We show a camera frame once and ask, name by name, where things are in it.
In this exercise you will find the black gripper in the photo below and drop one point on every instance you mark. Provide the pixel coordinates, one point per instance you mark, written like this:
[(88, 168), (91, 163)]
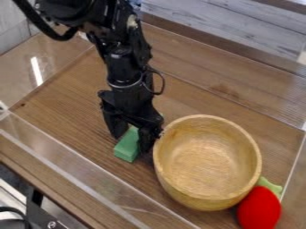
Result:
[(130, 106)]

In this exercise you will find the green foam block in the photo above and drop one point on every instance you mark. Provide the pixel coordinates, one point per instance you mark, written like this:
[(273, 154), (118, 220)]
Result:
[(127, 148)]

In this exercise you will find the brown wooden bowl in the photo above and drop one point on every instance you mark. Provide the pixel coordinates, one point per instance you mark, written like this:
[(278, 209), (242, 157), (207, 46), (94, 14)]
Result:
[(207, 162)]

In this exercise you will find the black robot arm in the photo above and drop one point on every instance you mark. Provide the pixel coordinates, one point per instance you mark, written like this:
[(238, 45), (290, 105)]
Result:
[(113, 27)]

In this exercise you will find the red plush strawberry toy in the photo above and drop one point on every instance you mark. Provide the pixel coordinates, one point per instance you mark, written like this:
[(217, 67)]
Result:
[(260, 209)]

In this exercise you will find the clear acrylic enclosure wall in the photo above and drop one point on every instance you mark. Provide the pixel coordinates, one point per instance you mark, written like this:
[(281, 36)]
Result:
[(88, 191)]

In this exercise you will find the black table clamp bracket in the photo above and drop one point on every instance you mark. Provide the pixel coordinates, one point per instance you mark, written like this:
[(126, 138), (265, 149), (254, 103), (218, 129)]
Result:
[(24, 213)]

